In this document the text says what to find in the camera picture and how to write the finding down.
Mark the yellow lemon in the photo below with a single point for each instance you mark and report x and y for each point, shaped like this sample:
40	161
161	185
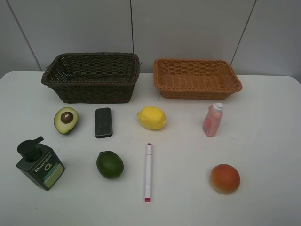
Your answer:
152	118

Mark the black whiteboard eraser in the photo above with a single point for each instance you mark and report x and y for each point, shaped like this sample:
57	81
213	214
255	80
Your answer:
103	123

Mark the pink squeeze bottle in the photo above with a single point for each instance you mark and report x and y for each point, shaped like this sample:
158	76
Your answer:
212	120

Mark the green lime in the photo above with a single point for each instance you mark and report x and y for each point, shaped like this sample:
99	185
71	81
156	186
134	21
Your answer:
109	164

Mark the white pink marker pen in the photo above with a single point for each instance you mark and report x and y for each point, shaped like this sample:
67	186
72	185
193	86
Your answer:
148	173

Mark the halved avocado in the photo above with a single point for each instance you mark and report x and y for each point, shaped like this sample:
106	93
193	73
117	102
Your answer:
65	120

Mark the dark green pump bottle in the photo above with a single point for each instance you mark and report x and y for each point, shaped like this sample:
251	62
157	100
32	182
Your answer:
39	163

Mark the orange wicker basket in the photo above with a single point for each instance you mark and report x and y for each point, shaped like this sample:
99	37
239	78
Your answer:
195	79

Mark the dark brown wicker basket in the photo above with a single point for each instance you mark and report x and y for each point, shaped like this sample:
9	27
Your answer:
93	78

